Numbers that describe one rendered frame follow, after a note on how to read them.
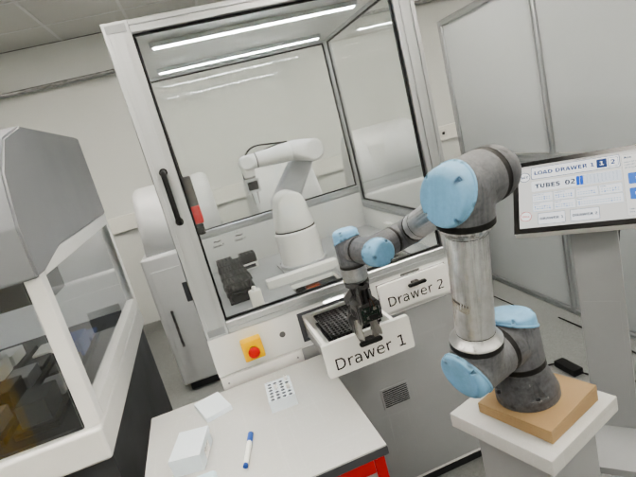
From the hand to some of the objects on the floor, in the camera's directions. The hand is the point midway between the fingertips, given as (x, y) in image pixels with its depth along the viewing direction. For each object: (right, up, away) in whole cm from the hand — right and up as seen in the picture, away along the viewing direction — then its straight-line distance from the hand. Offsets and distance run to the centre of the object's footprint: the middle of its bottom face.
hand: (368, 339), depth 143 cm
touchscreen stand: (+112, -52, +58) cm, 137 cm away
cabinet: (+5, -71, +98) cm, 121 cm away
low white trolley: (-16, -97, +14) cm, 99 cm away
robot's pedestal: (+57, -83, -7) cm, 101 cm away
